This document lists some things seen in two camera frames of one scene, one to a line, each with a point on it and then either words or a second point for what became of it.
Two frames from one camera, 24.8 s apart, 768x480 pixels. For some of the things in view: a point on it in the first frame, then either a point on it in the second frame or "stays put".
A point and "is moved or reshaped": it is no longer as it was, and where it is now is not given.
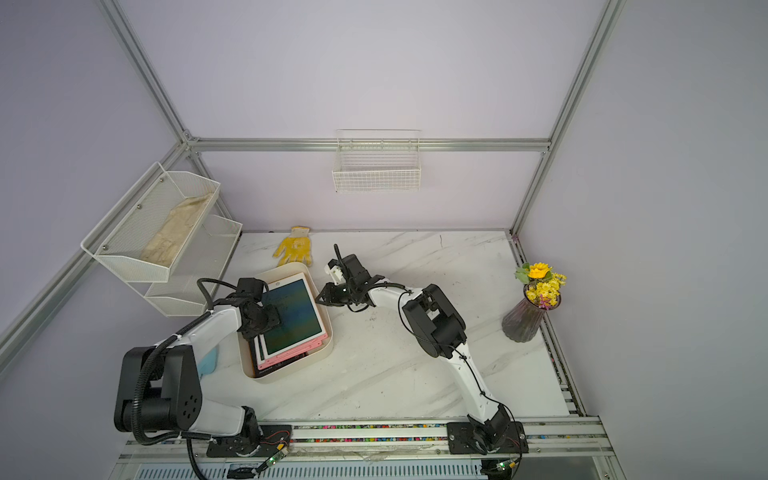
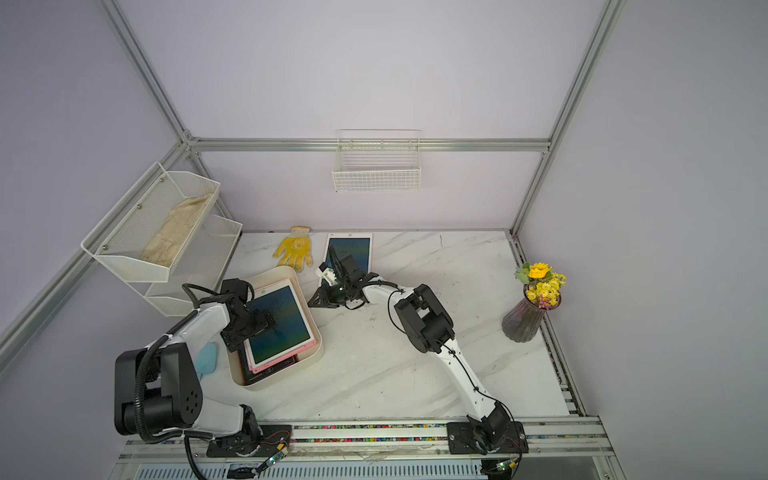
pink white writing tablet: [301, 319] → [359, 245]
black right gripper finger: [331, 293] stays put
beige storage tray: [320, 354] is moved or reshaped
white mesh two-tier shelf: [163, 238] stays put
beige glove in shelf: [163, 248] stays put
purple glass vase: [523, 323] stays put
